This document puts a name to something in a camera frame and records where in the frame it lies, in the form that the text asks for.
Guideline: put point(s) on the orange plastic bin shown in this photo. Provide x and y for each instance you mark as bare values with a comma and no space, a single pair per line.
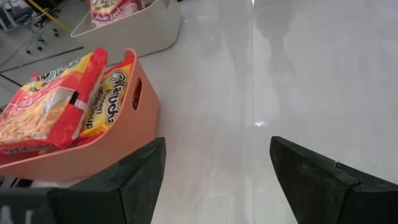
130,133

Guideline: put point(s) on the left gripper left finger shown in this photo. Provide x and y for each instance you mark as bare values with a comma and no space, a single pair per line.
124,193

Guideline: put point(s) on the light grey plastic bin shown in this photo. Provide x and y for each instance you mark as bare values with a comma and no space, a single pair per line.
140,31

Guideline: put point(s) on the chicken Maruchan ramen packet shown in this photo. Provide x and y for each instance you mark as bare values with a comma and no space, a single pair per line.
105,105
37,118

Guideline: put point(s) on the roast beef Maruchan ramen packet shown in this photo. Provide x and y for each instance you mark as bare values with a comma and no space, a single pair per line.
109,12

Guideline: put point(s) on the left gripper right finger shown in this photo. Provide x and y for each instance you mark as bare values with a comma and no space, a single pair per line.
317,193

